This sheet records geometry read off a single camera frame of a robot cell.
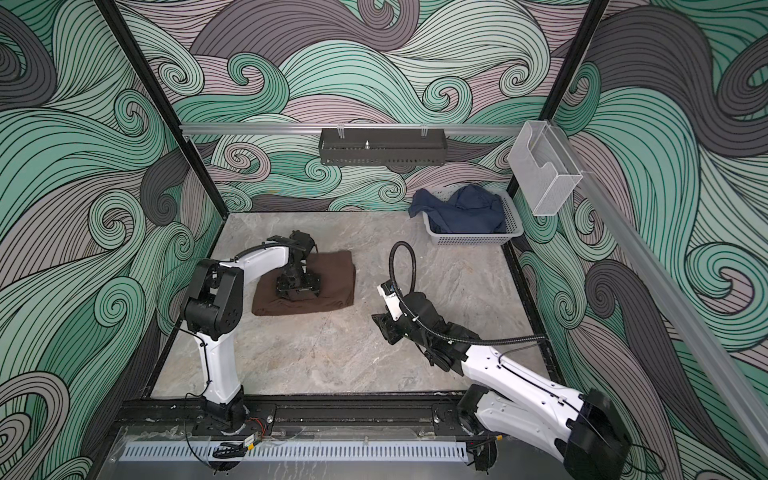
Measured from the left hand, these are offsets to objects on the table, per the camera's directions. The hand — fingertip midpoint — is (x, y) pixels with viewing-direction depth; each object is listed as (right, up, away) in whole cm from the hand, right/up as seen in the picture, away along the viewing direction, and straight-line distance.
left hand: (305, 292), depth 96 cm
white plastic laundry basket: (+74, +24, +11) cm, 78 cm away
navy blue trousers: (+60, +29, +15) cm, 68 cm away
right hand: (+25, -2, -19) cm, 31 cm away
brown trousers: (+10, +2, +2) cm, 11 cm away
